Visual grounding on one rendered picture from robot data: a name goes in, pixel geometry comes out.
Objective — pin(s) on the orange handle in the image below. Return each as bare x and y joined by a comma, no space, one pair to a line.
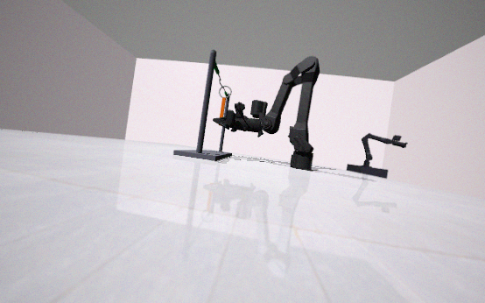
223,100

